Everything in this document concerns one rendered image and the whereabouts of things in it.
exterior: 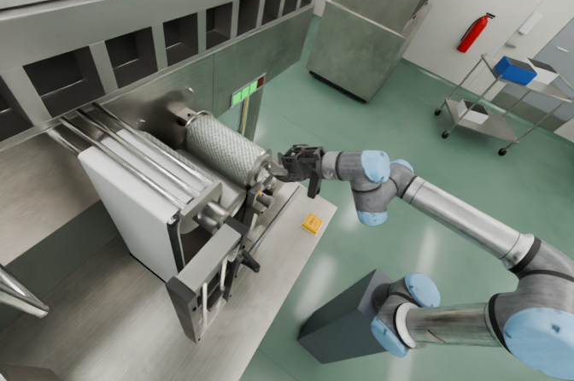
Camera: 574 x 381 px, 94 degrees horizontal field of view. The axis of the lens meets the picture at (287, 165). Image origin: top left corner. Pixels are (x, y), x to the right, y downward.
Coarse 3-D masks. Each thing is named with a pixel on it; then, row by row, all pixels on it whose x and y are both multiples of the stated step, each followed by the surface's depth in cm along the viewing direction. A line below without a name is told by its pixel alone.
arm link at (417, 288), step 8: (400, 280) 93; (408, 280) 87; (416, 280) 88; (424, 280) 88; (392, 288) 95; (400, 288) 89; (408, 288) 86; (416, 288) 86; (424, 288) 86; (432, 288) 88; (408, 296) 85; (416, 296) 84; (424, 296) 84; (432, 296) 85; (416, 304) 83; (424, 304) 83; (432, 304) 83
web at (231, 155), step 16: (192, 128) 84; (208, 128) 84; (224, 128) 85; (160, 144) 65; (192, 144) 86; (208, 144) 83; (224, 144) 82; (240, 144) 82; (256, 144) 86; (208, 160) 86; (224, 160) 82; (240, 160) 80; (208, 176) 63; (224, 176) 88; (240, 176) 82; (176, 240) 63; (176, 256) 73
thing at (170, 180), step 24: (96, 120) 58; (120, 120) 59; (96, 144) 54; (120, 144) 56; (144, 144) 59; (120, 168) 54; (144, 168) 55; (168, 168) 57; (192, 168) 56; (168, 192) 51; (192, 192) 52; (216, 192) 56; (192, 216) 52
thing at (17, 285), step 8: (0, 264) 42; (0, 272) 41; (8, 272) 41; (0, 280) 40; (8, 280) 40; (16, 280) 41; (16, 288) 40; (24, 288) 40; (32, 296) 40; (48, 312) 40
